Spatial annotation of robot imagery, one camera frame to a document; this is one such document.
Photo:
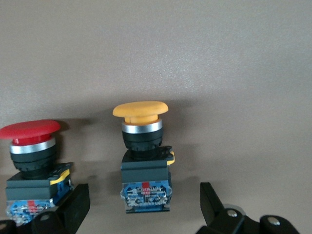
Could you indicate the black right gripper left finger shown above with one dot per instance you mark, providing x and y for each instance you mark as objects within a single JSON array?
[{"x": 75, "y": 204}]

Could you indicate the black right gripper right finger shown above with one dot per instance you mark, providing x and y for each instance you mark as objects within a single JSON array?
[{"x": 212, "y": 207}]

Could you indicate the yellow mushroom push button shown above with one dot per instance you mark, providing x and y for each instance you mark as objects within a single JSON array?
[{"x": 141, "y": 108}]

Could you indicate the red mushroom push button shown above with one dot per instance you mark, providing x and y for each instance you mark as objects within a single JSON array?
[{"x": 29, "y": 129}]

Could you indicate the brown table mat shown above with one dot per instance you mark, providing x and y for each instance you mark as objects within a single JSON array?
[{"x": 219, "y": 73}]

